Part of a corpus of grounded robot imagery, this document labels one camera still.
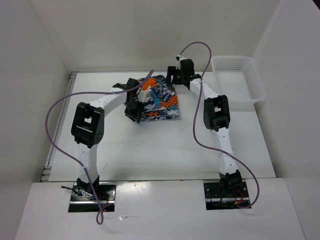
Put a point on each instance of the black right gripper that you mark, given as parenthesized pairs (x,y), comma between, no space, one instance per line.
(171,70)

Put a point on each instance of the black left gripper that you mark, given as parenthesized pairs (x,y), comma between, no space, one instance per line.
(135,115)

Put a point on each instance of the colourful patterned shorts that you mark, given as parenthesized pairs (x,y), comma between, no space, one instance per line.
(163,103)

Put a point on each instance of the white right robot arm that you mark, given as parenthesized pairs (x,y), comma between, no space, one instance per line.
(216,118)

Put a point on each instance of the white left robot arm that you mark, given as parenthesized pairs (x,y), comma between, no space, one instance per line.
(88,130)

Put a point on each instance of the white perforated plastic basket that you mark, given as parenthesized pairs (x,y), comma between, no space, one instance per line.
(238,78)

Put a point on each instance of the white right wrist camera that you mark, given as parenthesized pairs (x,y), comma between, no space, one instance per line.
(181,60)

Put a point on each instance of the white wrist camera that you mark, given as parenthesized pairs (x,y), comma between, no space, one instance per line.
(144,96)
(181,60)

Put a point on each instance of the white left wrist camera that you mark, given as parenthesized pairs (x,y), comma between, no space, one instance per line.
(144,96)

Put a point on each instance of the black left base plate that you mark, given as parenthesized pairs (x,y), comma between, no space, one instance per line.
(81,202)

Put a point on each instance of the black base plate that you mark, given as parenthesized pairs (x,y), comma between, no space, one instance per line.
(81,202)
(215,199)

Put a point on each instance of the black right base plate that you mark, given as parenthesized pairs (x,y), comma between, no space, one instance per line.
(215,199)

